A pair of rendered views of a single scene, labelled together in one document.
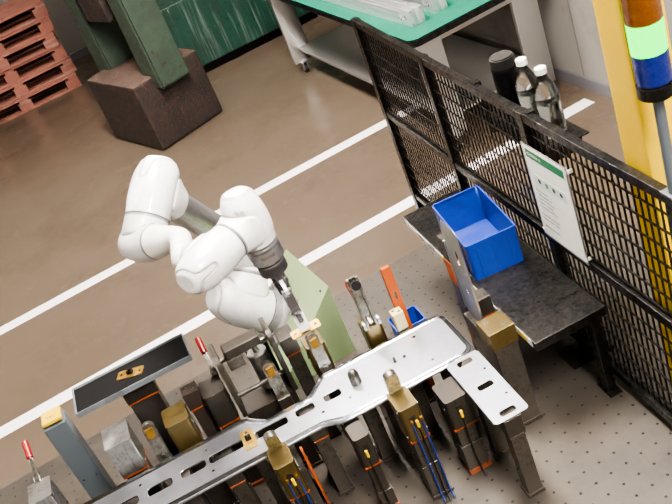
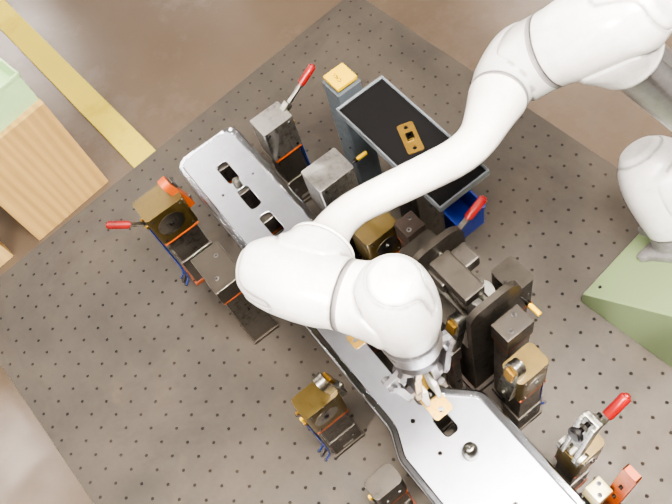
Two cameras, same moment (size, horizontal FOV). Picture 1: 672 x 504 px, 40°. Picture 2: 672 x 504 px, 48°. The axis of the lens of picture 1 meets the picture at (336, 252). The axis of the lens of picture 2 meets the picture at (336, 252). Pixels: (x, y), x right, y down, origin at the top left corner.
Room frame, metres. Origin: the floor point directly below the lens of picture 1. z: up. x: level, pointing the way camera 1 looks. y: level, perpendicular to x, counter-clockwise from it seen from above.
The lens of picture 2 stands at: (1.91, -0.22, 2.53)
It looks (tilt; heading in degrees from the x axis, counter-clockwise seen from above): 60 degrees down; 81
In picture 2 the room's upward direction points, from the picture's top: 22 degrees counter-clockwise
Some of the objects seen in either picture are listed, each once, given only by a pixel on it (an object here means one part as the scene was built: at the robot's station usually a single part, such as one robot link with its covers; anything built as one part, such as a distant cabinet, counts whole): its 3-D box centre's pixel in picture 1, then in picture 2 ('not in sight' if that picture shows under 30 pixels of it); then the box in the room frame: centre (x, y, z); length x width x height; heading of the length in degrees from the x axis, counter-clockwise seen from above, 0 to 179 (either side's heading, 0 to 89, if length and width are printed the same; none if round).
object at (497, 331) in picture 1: (510, 370); not in sight; (1.99, -0.33, 0.88); 0.08 x 0.08 x 0.36; 9
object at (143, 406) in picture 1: (164, 428); (418, 195); (2.31, 0.70, 0.92); 0.10 x 0.08 x 0.45; 99
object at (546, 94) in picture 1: (548, 101); not in sight; (2.18, -0.67, 1.53); 0.07 x 0.07 x 0.20
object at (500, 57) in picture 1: (508, 83); not in sight; (2.39, -0.64, 1.52); 0.07 x 0.07 x 0.18
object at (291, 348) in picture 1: (308, 383); (510, 358); (2.26, 0.24, 0.91); 0.07 x 0.05 x 0.42; 9
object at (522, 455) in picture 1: (520, 451); not in sight; (1.73, -0.24, 0.84); 0.05 x 0.05 x 0.29; 9
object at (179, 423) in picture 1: (200, 456); (388, 259); (2.16, 0.61, 0.89); 0.12 x 0.08 x 0.38; 9
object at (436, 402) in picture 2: (304, 328); (429, 395); (2.03, 0.15, 1.26); 0.08 x 0.04 x 0.01; 97
